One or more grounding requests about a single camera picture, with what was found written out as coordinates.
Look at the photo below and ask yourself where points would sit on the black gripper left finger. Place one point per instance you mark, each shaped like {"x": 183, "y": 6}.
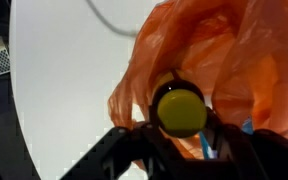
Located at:
{"x": 130, "y": 153}

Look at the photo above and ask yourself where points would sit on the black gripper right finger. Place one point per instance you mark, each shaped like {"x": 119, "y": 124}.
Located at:
{"x": 267, "y": 156}

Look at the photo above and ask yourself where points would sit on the dark bottle with yellow cap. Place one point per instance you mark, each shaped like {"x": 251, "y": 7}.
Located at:
{"x": 181, "y": 113}

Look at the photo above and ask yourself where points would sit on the orange plastic bag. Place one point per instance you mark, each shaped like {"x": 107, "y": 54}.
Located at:
{"x": 250, "y": 60}

